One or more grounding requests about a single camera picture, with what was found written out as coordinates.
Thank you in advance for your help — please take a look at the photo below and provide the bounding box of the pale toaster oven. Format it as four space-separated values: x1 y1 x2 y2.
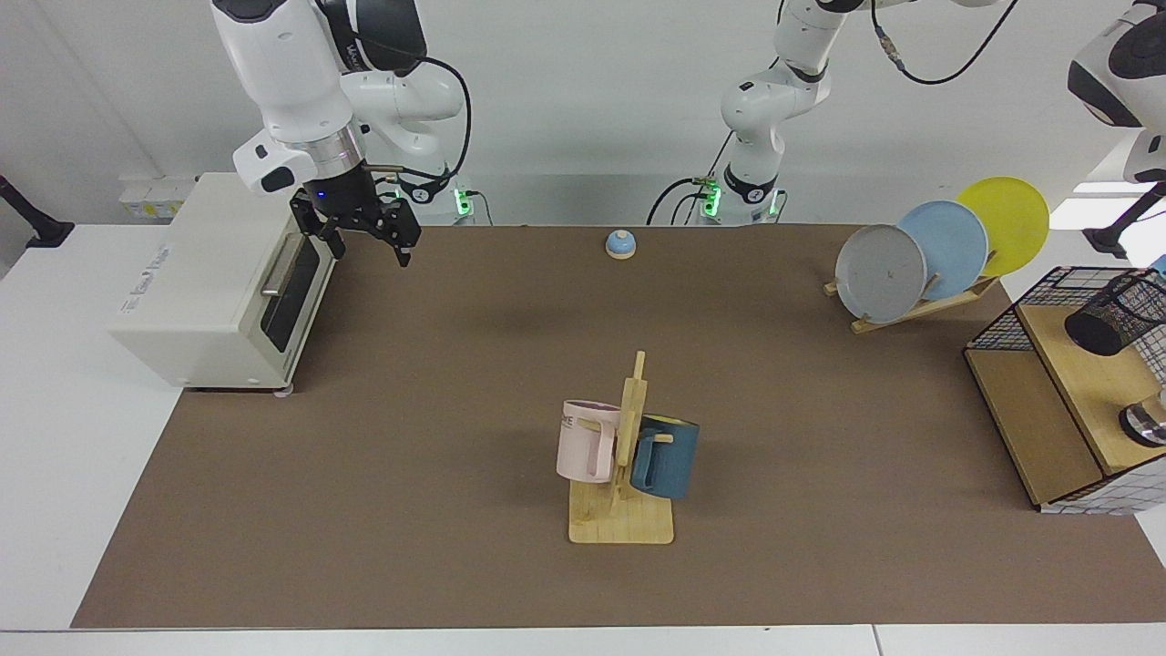
107 173 345 395

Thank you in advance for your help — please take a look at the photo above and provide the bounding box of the pink cup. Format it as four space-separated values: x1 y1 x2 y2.
556 399 622 484

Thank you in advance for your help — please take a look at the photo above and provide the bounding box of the dark teal cup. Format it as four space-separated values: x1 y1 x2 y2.
630 415 701 500

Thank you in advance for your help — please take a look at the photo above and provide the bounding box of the brown table cloth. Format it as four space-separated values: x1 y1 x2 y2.
71 225 1166 630

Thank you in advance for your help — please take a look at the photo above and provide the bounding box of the black mesh pen holder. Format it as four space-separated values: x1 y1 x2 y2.
1064 273 1166 358

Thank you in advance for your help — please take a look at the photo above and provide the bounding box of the silver round lid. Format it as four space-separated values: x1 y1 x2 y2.
1119 392 1166 447

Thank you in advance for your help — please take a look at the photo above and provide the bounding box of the grey plate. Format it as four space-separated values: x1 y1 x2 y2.
835 224 928 324

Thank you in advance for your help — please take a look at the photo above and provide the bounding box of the black camera stand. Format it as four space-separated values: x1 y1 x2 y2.
0 175 76 249
1082 178 1166 259

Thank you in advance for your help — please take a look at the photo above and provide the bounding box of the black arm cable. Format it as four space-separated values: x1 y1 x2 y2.
364 55 475 192
870 0 1019 86

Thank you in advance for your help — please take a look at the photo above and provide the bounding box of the light blue plate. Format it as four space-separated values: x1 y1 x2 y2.
897 200 989 302

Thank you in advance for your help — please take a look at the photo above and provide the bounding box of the wooden plate rack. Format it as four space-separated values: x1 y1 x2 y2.
824 273 1001 334

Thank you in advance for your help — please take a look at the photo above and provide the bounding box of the black base cable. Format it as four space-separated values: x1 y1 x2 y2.
647 141 734 226

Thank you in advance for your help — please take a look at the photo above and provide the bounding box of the wooden cup stand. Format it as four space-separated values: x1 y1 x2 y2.
568 351 675 545

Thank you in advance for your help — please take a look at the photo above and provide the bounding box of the yellow plate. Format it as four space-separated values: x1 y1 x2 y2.
956 176 1050 279

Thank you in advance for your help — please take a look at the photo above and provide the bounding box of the wire basket with wooden floor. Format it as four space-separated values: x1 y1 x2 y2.
964 266 1166 511

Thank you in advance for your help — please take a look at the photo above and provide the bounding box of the white grid mat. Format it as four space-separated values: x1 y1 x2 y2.
1038 465 1166 517

